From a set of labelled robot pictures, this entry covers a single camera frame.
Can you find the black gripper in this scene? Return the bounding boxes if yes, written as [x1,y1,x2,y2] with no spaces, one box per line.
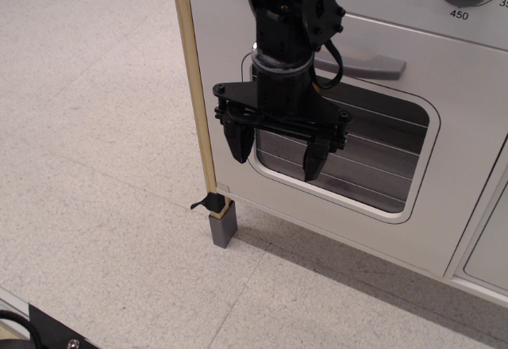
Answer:
[213,57,352,182]

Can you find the grey oven door handle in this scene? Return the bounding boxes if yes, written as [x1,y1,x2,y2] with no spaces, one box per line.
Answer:
[314,52,406,81]

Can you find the white oven door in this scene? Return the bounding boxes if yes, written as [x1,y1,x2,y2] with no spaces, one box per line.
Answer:
[186,0,508,278]

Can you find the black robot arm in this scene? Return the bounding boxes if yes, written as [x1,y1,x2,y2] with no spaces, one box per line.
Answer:
[213,0,352,182]

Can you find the white toy oven cabinet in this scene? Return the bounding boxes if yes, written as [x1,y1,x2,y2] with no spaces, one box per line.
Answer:
[190,0,507,285]

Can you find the black tape piece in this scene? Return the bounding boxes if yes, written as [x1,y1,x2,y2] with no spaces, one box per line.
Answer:
[190,192,225,213]

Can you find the grey plastic foot cap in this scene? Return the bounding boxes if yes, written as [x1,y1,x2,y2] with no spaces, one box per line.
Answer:
[209,201,237,249]

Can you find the white cabinet door right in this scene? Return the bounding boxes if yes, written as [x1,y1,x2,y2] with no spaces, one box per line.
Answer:
[445,144,507,307]

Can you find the wooden corner post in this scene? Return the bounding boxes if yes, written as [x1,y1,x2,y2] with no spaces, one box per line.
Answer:
[175,0,217,194]

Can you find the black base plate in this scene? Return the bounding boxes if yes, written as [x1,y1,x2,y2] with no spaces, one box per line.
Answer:
[29,305,98,349]

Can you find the aluminium frame rail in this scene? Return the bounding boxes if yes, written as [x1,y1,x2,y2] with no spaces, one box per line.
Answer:
[0,286,30,339]

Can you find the black cable loop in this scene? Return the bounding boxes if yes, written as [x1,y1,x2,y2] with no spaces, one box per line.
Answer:
[0,309,44,349]

